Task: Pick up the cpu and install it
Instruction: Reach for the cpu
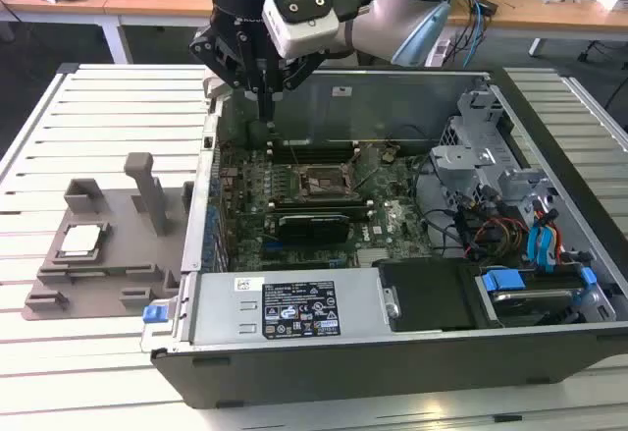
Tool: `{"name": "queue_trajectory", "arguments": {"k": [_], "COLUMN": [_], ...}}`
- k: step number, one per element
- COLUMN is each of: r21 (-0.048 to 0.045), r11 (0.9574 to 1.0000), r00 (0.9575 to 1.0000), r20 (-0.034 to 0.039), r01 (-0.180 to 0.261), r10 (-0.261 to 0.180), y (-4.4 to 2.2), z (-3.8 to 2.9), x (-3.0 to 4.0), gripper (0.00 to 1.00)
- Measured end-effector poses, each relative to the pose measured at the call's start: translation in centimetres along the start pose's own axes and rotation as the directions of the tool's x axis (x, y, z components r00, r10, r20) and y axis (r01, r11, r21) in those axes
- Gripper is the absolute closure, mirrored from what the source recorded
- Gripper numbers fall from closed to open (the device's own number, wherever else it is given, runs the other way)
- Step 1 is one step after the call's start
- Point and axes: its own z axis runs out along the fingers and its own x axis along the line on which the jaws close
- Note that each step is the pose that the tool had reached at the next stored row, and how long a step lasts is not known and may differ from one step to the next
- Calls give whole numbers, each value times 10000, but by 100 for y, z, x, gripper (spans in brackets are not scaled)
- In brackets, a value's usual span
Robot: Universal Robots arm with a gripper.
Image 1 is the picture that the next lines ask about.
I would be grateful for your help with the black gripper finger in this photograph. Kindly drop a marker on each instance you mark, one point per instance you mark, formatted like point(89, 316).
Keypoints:
point(225, 65)
point(299, 75)

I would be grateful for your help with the silver CPU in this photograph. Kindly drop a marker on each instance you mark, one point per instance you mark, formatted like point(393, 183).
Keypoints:
point(81, 240)

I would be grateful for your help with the CPU socket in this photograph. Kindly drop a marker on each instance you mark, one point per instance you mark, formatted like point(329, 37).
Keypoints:
point(324, 183)

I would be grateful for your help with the black RAM slot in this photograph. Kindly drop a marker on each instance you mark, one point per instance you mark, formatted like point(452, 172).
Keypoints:
point(314, 159)
point(319, 200)
point(319, 205)
point(314, 143)
point(314, 154)
point(314, 148)
point(319, 209)

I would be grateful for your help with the thin metal locking lever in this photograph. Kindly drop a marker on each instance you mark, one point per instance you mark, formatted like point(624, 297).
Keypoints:
point(294, 152)

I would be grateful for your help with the white power adapter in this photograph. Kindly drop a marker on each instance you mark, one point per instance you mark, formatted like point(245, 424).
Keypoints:
point(441, 53)

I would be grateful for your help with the black graphics card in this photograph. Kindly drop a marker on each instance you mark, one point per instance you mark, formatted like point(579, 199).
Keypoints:
point(314, 229)

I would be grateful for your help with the green motherboard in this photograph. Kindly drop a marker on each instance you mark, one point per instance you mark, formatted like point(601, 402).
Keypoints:
point(392, 220)

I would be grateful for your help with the silver metal drive cage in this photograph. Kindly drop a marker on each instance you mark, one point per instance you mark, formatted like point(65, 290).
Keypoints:
point(461, 156)

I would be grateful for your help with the small black adapter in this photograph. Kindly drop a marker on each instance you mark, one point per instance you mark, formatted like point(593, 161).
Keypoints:
point(488, 7)

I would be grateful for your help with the grey parts rack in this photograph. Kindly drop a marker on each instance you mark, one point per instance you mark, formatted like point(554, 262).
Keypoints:
point(127, 254)

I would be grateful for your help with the green RAM stick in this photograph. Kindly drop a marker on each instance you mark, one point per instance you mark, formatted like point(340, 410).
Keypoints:
point(113, 270)

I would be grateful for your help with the silver power supply unit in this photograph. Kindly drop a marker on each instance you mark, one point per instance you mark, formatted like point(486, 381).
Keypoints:
point(221, 303)

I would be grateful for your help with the black disk bay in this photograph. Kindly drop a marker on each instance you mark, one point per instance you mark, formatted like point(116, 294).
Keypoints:
point(427, 298)

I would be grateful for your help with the blue plastic latch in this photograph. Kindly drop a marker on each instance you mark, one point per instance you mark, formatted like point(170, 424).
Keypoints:
point(156, 314)

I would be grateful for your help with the hard disk in blue carrier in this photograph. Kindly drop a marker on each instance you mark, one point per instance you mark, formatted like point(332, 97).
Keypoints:
point(505, 281)

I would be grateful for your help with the black PC case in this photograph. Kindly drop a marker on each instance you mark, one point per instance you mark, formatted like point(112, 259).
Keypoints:
point(343, 377)

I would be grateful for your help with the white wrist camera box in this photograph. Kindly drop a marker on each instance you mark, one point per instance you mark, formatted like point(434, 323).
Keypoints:
point(304, 33)

